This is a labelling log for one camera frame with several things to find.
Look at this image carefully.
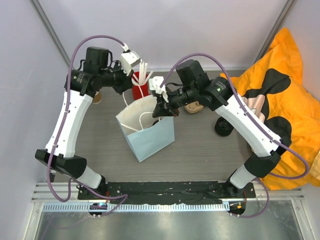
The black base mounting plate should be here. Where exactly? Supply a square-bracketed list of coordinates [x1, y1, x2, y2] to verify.
[77, 180, 256, 205]

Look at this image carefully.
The left aluminium frame post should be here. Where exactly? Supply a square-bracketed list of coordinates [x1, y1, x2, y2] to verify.
[29, 0, 71, 67]

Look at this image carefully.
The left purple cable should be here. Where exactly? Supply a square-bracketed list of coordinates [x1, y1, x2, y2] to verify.
[46, 34, 129, 217]

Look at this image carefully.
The aluminium frame post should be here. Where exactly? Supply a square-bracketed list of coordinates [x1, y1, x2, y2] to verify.
[29, 0, 71, 67]
[254, 0, 297, 63]

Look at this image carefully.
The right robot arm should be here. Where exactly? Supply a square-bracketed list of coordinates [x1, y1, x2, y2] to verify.
[148, 59, 291, 198]

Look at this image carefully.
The right aluminium frame post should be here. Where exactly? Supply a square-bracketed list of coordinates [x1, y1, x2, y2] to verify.
[254, 0, 297, 63]

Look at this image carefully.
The brown paper coffee cup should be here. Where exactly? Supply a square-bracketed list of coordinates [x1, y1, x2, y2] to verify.
[92, 91, 102, 104]

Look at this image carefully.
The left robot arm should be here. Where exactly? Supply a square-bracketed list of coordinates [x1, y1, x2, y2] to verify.
[35, 46, 141, 200]

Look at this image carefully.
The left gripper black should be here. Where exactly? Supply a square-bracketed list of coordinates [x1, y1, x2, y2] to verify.
[99, 60, 135, 95]

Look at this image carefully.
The orange cartoon pillow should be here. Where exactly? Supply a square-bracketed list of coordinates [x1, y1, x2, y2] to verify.
[219, 26, 320, 192]

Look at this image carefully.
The light blue paper bag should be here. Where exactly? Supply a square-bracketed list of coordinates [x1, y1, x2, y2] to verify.
[116, 95, 175, 162]

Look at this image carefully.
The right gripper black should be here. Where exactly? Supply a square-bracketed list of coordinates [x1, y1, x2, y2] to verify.
[152, 85, 197, 118]

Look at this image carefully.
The white wrapped straw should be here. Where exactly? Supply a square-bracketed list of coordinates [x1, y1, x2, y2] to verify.
[138, 61, 148, 86]
[145, 71, 154, 82]
[131, 75, 140, 86]

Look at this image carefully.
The red plastic cup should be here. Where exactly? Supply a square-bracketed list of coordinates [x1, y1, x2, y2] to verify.
[131, 71, 149, 100]

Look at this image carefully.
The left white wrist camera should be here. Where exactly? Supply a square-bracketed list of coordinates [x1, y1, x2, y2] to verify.
[120, 51, 141, 76]

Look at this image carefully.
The brown pulp cup carrier stack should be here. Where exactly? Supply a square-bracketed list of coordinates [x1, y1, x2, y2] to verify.
[184, 101, 204, 114]

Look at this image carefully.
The white slotted cable duct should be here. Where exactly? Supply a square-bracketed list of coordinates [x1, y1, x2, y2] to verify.
[42, 201, 230, 213]

